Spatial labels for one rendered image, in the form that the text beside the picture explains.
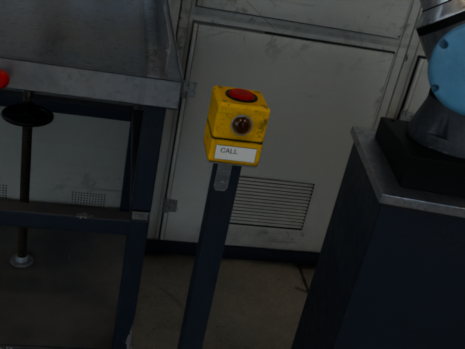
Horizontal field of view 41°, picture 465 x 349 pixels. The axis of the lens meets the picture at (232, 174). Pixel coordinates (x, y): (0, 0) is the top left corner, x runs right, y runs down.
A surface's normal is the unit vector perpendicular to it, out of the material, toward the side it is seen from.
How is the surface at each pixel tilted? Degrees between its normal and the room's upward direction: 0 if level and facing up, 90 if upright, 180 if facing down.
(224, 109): 90
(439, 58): 90
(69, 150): 90
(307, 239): 90
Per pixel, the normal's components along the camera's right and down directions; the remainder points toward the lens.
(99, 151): 0.14, 0.47
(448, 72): -0.35, 0.37
